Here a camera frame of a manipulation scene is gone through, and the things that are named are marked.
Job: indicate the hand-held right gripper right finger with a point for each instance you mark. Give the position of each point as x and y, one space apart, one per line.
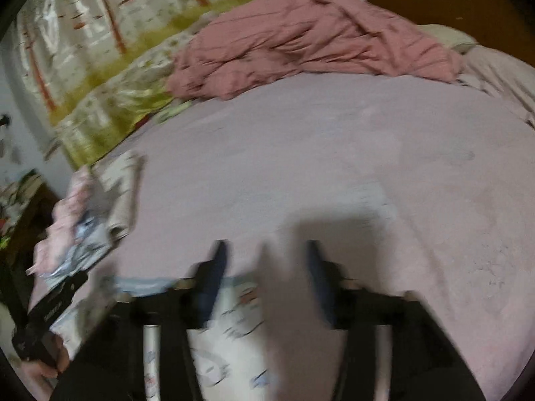
321 284

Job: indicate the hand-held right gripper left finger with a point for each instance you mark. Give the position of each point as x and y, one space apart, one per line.
214 277

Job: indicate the pink bed sheet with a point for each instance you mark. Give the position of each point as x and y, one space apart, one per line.
292 154

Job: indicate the white small print folded garment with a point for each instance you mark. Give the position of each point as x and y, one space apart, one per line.
119 192

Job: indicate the beige pillow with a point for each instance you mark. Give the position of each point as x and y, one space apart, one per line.
447 36

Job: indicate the tree print curtain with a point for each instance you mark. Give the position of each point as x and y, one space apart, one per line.
104 29

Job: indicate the pink printed folded garment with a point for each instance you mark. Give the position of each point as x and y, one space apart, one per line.
69 213

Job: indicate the blue satin folded garment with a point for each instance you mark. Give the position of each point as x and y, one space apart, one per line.
87 242

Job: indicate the pink checked quilt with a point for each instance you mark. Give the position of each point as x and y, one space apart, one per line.
313 41

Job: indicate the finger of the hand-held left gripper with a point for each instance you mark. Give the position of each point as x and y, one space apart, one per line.
75 283

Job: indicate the white and brown headboard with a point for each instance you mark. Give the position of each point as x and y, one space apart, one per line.
459 4

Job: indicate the person's left hand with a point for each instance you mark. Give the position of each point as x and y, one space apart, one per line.
41 369

